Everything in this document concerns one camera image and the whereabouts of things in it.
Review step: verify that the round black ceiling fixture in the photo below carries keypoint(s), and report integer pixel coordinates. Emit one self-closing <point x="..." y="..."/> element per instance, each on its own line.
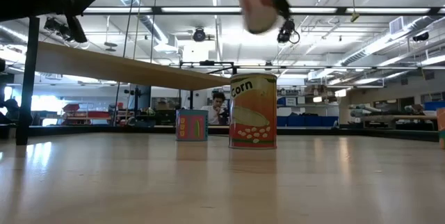
<point x="199" y="34"/>

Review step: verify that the white vent grille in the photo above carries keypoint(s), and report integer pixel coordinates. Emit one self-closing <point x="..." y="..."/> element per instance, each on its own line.
<point x="396" y="25"/>

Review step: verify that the tall orange corn can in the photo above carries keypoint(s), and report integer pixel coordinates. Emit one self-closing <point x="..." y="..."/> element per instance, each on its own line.
<point x="257" y="12"/>
<point x="252" y="112"/>

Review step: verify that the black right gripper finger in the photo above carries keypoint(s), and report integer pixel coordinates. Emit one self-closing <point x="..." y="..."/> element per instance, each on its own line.
<point x="282" y="5"/>

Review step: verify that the black ceiling spotlights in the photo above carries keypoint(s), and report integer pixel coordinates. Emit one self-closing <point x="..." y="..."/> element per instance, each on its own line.
<point x="55" y="27"/>

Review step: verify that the blue storage bins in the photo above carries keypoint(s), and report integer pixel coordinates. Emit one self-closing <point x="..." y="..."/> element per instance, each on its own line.
<point x="306" y="121"/>

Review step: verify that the person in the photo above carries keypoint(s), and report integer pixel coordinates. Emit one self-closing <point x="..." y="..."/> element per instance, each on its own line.
<point x="215" y="111"/>

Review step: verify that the black ceiling camera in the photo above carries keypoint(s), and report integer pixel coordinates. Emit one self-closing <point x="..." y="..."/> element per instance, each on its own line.
<point x="286" y="32"/>

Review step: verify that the wooden shelf with black legs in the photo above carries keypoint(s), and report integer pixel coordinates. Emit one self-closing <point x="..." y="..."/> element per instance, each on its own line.
<point x="104" y="65"/>

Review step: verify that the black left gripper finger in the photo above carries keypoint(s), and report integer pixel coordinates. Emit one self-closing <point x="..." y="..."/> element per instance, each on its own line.
<point x="78" y="29"/>

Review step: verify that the black table frame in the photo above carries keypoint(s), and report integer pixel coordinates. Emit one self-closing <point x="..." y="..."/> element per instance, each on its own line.
<point x="104" y="131"/>

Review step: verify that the blue storage bin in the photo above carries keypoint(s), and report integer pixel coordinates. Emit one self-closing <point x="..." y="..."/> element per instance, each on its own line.
<point x="434" y="105"/>

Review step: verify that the black overhead light bar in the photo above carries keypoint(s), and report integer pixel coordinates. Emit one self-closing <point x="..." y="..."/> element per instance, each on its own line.
<point x="156" y="10"/>

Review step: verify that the wooden bench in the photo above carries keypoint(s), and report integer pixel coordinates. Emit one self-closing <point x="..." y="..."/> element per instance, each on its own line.
<point x="400" y="117"/>

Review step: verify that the teal and pink can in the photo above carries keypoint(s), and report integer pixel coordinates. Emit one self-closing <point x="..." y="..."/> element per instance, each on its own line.
<point x="192" y="125"/>

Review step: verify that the red cart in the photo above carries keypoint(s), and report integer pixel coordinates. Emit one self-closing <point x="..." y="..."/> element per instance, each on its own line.
<point x="87" y="114"/>

